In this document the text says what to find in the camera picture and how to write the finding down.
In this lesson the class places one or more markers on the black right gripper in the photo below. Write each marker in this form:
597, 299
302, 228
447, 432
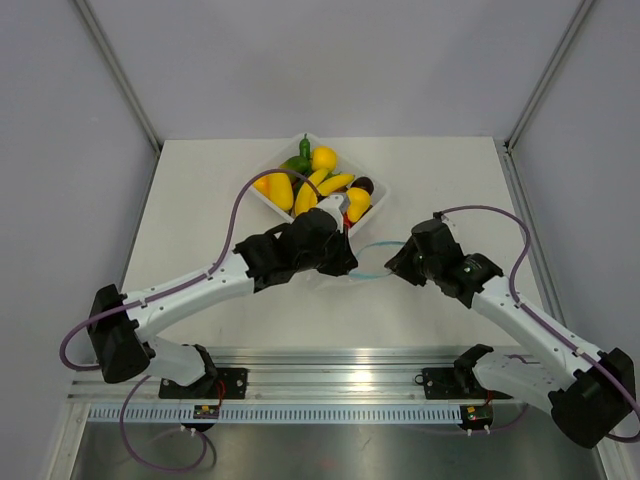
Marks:
400, 263

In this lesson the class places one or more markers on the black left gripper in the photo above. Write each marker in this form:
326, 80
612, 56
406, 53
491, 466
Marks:
345, 260

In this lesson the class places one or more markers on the clear zip bag teal zipper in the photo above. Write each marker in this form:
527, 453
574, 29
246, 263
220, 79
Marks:
371, 267

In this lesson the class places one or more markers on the yellow lemon toy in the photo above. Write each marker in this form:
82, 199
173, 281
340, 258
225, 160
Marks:
323, 157

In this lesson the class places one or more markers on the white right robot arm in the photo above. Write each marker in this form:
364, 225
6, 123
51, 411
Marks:
586, 391

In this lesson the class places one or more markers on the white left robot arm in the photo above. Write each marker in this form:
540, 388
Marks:
126, 338

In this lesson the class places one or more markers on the yellow banana toy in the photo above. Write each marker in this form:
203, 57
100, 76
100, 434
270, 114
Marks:
306, 197
334, 184

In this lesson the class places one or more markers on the yellow orange mango toy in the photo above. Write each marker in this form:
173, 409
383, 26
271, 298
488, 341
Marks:
277, 188

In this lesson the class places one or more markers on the dark purple passionfruit toy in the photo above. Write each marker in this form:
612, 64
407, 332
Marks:
364, 183

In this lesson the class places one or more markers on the green orange mango toy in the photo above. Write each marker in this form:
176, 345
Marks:
298, 163

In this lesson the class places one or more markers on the green chili pepper toy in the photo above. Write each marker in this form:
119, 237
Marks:
305, 147

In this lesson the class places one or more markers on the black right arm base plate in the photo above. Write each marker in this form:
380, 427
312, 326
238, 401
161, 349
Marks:
440, 383

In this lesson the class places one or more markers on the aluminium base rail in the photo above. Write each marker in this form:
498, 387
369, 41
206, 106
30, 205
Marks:
333, 376

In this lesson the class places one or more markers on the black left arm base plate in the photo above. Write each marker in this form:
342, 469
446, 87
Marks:
230, 383

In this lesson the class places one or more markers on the white slotted cable duct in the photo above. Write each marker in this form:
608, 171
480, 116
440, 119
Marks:
278, 414

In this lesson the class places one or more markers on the right aluminium frame post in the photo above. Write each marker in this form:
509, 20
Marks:
550, 71

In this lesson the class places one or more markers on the aluminium frame post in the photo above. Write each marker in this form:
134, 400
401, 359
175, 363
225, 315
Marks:
550, 71
98, 36

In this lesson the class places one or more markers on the left aluminium frame post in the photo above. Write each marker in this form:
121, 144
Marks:
98, 36

